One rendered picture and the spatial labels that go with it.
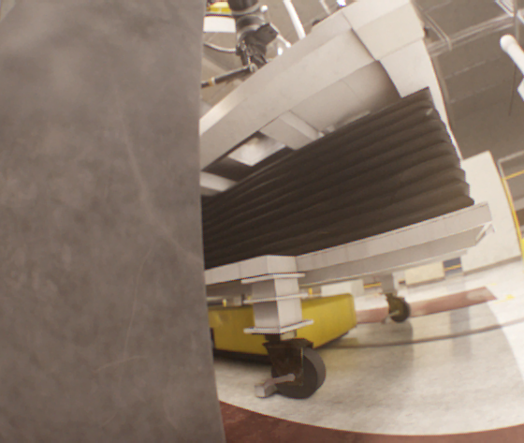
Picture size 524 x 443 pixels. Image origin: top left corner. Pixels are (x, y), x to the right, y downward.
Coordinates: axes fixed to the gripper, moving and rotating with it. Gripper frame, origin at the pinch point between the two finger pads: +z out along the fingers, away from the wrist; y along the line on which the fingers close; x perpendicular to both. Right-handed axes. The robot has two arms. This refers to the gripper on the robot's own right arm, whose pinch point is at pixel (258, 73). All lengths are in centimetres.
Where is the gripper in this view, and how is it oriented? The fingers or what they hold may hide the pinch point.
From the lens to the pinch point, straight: 76.8
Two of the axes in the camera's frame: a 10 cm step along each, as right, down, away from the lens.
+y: -6.8, -1.4, -7.2
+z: 1.1, 9.5, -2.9
